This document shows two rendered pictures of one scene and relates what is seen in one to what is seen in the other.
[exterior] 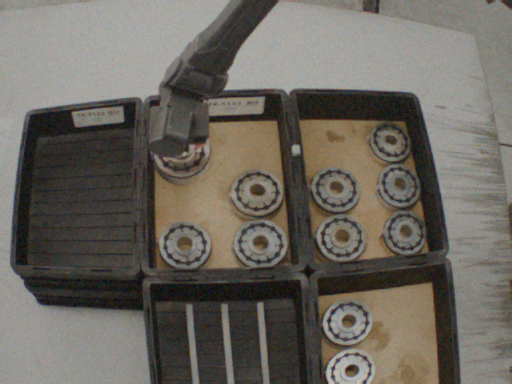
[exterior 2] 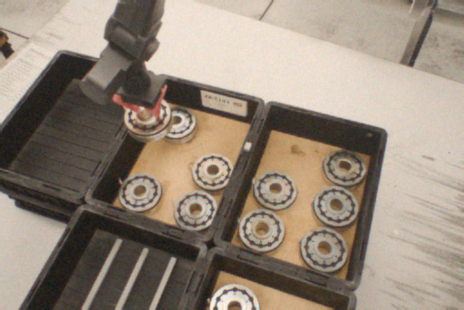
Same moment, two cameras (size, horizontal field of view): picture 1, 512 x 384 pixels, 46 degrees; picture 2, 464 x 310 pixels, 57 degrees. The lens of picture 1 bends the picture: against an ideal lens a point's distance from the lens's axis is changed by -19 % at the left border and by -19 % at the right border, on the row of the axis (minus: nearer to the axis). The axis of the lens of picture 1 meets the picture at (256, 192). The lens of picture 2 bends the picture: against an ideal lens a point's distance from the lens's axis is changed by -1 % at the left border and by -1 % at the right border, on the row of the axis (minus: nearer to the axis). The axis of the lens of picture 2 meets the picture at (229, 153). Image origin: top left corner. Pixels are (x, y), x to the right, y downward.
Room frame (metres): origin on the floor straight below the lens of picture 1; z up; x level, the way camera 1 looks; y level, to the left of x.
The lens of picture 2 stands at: (0.23, -0.31, 1.76)
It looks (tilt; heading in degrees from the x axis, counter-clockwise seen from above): 57 degrees down; 31
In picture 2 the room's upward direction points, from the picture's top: 3 degrees counter-clockwise
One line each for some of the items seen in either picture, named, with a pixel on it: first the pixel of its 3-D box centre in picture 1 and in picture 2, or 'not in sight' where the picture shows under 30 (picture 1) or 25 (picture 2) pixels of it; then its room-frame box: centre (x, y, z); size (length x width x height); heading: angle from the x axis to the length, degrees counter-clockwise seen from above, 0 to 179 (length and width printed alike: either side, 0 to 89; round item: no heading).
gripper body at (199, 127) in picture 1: (178, 114); (134, 77); (0.64, 0.14, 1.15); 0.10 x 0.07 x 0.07; 99
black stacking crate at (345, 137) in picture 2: (367, 185); (303, 195); (0.70, -0.22, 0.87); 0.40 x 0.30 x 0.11; 9
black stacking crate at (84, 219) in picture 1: (77, 196); (77, 130); (0.61, 0.37, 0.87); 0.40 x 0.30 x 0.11; 9
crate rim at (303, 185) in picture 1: (371, 173); (305, 184); (0.70, -0.22, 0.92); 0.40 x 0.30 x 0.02; 9
